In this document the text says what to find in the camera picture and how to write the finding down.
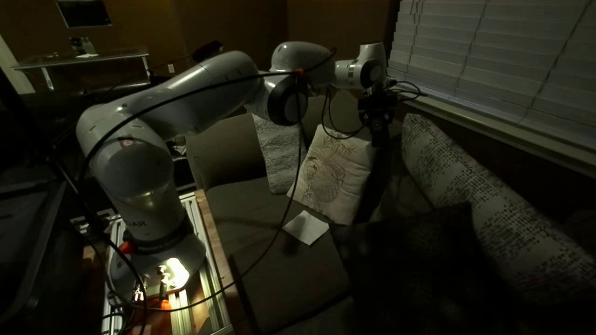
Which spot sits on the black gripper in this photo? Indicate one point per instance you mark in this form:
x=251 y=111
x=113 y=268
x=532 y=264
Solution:
x=381 y=111

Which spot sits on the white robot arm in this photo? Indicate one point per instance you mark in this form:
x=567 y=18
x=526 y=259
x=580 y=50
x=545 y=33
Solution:
x=143 y=167

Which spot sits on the light grey textured pillow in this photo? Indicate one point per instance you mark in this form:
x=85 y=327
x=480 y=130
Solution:
x=280 y=154

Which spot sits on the white window blinds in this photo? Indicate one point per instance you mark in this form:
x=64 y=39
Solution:
x=496 y=56

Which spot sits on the white paper sheet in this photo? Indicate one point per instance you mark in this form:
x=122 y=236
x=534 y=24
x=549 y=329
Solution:
x=306 y=227

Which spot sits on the grey patterned pillow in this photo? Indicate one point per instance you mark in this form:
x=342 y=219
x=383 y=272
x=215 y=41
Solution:
x=491 y=216

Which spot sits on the white window sill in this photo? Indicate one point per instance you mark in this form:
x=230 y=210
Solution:
x=534 y=145

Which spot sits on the black pillow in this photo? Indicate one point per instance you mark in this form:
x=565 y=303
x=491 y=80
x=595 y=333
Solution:
x=416 y=272

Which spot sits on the dark monitor screen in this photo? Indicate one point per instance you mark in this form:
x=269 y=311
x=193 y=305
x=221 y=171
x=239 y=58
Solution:
x=85 y=11

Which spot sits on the white wall desk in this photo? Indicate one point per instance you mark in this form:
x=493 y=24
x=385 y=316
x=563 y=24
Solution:
x=81 y=59

